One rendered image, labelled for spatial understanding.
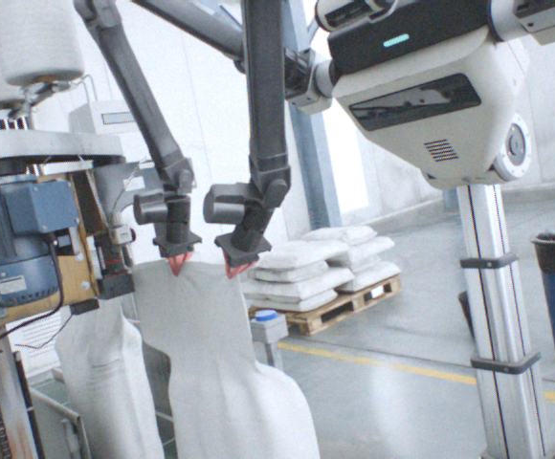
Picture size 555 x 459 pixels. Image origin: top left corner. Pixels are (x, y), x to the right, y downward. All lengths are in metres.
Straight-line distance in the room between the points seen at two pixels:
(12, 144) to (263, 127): 0.50
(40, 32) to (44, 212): 0.37
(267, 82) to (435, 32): 0.45
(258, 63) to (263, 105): 0.07
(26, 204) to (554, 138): 8.69
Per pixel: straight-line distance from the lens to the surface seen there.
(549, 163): 9.41
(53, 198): 1.13
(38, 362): 4.29
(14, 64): 1.26
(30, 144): 1.19
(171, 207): 1.25
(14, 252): 1.17
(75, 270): 1.41
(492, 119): 1.19
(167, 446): 2.09
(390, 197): 8.73
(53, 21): 1.28
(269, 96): 0.87
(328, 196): 7.17
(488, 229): 1.38
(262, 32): 0.83
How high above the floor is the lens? 1.25
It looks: 6 degrees down
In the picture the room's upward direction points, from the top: 11 degrees counter-clockwise
